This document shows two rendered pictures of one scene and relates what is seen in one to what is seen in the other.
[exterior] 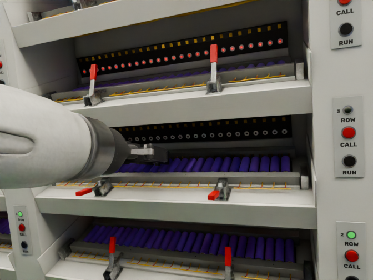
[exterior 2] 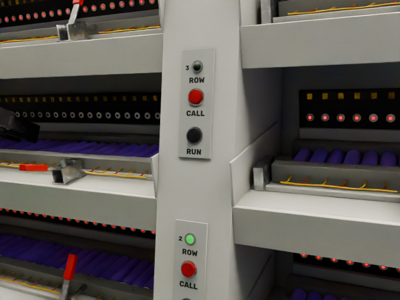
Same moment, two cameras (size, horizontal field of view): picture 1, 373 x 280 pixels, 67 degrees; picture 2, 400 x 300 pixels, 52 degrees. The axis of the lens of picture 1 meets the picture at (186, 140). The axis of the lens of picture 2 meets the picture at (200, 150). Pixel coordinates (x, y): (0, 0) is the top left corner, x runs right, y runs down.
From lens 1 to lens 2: 0.31 m
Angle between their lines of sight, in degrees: 7
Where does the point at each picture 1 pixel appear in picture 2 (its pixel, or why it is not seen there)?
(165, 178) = (19, 156)
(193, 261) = (43, 277)
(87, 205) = not seen: outside the picture
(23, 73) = not seen: outside the picture
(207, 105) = (56, 55)
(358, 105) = (208, 61)
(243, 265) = (97, 287)
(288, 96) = (140, 47)
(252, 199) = (96, 186)
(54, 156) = not seen: outside the picture
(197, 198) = (37, 180)
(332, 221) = (172, 219)
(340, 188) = (184, 172)
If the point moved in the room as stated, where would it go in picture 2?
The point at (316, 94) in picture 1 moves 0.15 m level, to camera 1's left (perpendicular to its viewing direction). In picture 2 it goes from (166, 44) to (42, 42)
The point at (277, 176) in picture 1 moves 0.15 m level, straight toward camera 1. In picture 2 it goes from (137, 162) to (59, 165)
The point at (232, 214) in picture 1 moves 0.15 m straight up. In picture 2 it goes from (69, 203) to (73, 90)
